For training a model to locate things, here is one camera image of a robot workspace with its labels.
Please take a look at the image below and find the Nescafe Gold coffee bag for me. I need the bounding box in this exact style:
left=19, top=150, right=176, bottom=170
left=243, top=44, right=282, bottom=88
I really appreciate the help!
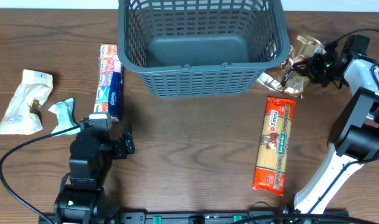
left=257, top=34, right=325, bottom=98

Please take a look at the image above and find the Kleenex pocket tissue multipack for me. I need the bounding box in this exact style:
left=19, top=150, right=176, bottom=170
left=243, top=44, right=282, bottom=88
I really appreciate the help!
left=93, top=44, right=123, bottom=123

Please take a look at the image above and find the small teal packet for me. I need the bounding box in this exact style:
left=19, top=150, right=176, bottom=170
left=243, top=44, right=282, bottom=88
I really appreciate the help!
left=49, top=98, right=77, bottom=134

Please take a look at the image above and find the beige paper pouch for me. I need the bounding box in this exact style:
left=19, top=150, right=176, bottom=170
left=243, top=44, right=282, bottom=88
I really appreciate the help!
left=0, top=69, right=53, bottom=135

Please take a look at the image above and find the orange San Remo spaghetti pack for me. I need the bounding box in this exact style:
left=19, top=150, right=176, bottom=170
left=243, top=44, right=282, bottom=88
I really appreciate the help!
left=253, top=96, right=296, bottom=196

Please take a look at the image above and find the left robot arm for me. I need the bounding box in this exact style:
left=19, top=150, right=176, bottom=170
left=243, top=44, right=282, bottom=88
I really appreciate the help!
left=54, top=126, right=135, bottom=224

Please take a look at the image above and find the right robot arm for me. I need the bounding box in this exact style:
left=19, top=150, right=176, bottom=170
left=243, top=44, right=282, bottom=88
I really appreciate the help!
left=293, top=35, right=379, bottom=214

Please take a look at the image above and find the grey plastic lattice basket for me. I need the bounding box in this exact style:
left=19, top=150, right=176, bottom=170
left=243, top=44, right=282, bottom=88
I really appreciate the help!
left=118, top=0, right=290, bottom=98

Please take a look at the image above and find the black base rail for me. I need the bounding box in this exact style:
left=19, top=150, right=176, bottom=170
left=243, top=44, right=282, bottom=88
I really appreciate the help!
left=38, top=210, right=350, bottom=224

